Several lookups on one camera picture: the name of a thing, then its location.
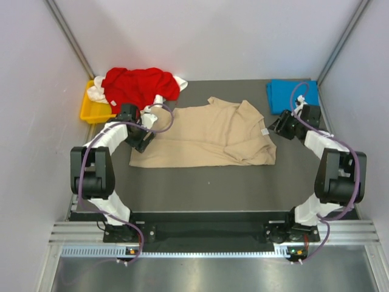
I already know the grey slotted cable duct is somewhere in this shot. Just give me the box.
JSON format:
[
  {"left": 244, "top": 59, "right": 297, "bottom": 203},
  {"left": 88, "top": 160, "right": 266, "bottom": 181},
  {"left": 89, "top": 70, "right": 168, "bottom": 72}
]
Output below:
[{"left": 61, "top": 246, "right": 304, "bottom": 259}]

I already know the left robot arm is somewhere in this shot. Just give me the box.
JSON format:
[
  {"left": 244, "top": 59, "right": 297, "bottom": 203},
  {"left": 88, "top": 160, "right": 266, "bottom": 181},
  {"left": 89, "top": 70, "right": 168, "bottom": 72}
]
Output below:
[{"left": 70, "top": 103, "right": 157, "bottom": 242}]

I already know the white t shirt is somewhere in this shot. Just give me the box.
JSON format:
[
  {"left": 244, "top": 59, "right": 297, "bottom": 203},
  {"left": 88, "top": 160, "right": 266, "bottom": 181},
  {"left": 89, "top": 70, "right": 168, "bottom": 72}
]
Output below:
[{"left": 86, "top": 75, "right": 188, "bottom": 108}]

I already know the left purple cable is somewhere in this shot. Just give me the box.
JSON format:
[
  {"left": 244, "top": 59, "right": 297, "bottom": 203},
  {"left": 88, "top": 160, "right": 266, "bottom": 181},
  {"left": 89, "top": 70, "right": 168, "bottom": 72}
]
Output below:
[{"left": 77, "top": 103, "right": 176, "bottom": 267}]

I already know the folded blue t shirt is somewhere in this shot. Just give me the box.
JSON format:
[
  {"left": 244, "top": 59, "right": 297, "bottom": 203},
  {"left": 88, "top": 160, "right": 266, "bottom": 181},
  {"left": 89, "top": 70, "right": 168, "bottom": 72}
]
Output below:
[{"left": 266, "top": 79, "right": 319, "bottom": 115}]

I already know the yellow plastic bin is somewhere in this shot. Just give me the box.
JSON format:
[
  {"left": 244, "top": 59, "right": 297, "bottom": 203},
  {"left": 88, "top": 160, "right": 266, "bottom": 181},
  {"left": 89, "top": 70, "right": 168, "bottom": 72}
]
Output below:
[{"left": 79, "top": 80, "right": 116, "bottom": 125}]

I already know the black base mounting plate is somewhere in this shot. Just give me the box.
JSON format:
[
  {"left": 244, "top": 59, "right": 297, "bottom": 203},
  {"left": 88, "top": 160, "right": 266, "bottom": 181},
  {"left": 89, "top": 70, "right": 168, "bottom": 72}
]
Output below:
[{"left": 102, "top": 221, "right": 320, "bottom": 245}]

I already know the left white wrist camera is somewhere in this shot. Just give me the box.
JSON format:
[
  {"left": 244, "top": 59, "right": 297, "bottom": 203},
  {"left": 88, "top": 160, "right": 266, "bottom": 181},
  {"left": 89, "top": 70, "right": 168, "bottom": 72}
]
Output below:
[{"left": 141, "top": 106, "right": 158, "bottom": 129}]

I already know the beige t shirt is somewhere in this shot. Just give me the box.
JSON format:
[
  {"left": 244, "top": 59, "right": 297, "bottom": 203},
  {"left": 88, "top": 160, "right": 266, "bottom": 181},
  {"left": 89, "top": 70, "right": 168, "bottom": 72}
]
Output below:
[{"left": 129, "top": 97, "right": 277, "bottom": 169}]

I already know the red t shirt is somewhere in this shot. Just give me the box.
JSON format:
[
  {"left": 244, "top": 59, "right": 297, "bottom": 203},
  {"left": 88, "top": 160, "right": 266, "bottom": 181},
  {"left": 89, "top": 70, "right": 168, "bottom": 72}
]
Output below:
[{"left": 102, "top": 68, "right": 180, "bottom": 114}]

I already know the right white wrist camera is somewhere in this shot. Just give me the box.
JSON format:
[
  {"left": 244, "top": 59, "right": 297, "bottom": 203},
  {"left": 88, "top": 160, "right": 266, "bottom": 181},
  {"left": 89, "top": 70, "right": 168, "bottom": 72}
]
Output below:
[{"left": 294, "top": 95, "right": 307, "bottom": 116}]

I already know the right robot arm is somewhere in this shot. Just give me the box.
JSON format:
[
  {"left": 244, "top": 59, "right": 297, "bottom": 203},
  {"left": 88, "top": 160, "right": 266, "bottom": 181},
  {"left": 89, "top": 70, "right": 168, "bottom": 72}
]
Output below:
[{"left": 266, "top": 103, "right": 367, "bottom": 243}]

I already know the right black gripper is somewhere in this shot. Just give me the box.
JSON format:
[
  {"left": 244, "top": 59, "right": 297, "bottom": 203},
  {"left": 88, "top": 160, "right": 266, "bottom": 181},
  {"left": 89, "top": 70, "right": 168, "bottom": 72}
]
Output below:
[{"left": 267, "top": 109, "right": 303, "bottom": 140}]

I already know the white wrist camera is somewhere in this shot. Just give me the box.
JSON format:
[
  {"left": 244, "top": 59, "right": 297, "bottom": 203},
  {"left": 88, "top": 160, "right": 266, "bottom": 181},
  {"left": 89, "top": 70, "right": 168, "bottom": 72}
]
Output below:
[
  {"left": 294, "top": 95, "right": 307, "bottom": 116},
  {"left": 141, "top": 106, "right": 158, "bottom": 129}
]

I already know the aluminium frame rail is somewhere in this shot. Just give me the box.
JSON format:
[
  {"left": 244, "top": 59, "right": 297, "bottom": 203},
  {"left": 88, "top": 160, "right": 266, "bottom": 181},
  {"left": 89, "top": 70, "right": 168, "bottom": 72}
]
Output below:
[{"left": 49, "top": 220, "right": 379, "bottom": 245}]

